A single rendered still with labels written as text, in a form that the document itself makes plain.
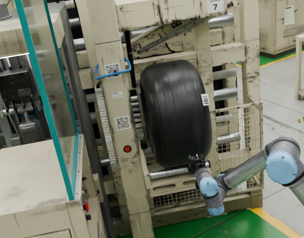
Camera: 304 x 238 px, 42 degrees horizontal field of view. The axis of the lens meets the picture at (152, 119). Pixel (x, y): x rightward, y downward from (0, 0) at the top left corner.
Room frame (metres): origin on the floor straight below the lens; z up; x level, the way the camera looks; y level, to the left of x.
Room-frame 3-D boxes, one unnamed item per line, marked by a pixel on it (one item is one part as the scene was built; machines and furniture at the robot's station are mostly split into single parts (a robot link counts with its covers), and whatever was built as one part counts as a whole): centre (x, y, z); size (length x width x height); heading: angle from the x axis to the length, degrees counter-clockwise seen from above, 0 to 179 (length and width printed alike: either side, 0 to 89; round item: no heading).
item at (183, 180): (1.86, -0.10, 0.84); 0.36 x 0.09 x 0.06; 94
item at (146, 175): (1.99, 0.09, 0.90); 0.40 x 0.03 x 0.10; 4
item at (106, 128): (1.93, 0.24, 1.19); 0.05 x 0.04 x 0.48; 4
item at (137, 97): (2.36, 0.16, 1.05); 0.20 x 0.15 x 0.30; 94
